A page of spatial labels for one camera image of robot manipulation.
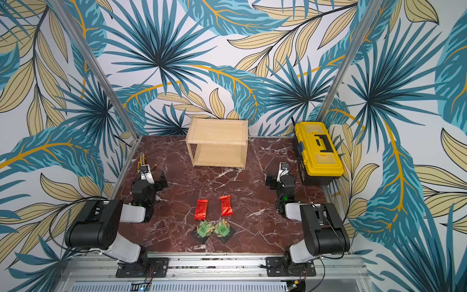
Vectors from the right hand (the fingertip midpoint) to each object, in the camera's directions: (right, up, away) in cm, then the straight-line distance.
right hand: (280, 172), depth 93 cm
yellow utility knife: (-77, +7, +14) cm, 79 cm away
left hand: (-64, -1, -1) cm, 64 cm away
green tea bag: (-37, -25, -9) cm, 46 cm away
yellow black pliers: (-78, +3, +10) cm, 79 cm away
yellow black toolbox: (+18, +6, -5) cm, 19 cm away
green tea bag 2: (-29, -25, -10) cm, 40 cm away
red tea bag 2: (-27, -17, -5) cm, 33 cm away
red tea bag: (-40, -18, -5) cm, 44 cm away
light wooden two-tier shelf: (-30, +15, -3) cm, 33 cm away
